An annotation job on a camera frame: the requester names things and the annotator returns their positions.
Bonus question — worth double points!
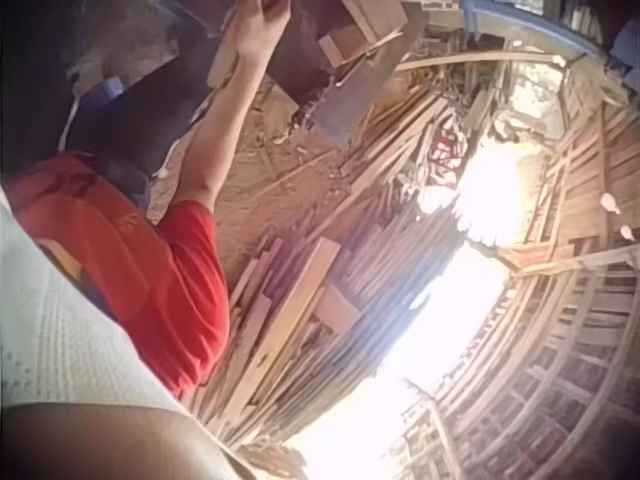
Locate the person's right hand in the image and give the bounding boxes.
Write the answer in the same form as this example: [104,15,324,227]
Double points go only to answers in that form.
[233,0,294,67]

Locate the dark brown work table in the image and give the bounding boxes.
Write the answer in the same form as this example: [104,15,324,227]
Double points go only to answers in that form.
[262,0,361,109]

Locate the pale wooden blocks pile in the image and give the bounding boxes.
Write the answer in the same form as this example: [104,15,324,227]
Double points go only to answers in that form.
[317,0,431,69]

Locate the grey metal sheet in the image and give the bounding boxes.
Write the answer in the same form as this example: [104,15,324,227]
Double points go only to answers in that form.
[298,62,381,149]

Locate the small blue object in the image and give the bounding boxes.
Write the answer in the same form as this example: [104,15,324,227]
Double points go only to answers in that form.
[98,75,125,101]

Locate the person's legs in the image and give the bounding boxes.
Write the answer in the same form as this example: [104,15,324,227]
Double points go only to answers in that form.
[58,59,214,214]

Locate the red cloth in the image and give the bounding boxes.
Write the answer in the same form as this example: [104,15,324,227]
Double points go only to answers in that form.
[430,127,464,169]

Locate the heap of wooden slats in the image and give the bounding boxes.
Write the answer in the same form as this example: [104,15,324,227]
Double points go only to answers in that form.
[192,87,484,480]

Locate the blue painted beam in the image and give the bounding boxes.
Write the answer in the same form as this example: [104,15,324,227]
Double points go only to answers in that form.
[458,0,589,57]

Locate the wide pale wooden plank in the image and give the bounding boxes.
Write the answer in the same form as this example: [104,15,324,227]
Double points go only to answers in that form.
[223,236,342,419]

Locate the small square wooden board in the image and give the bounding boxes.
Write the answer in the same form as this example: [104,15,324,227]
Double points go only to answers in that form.
[313,286,362,336]

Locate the wooden lattice wall frame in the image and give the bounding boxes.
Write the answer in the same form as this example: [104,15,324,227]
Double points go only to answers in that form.
[384,52,640,480]

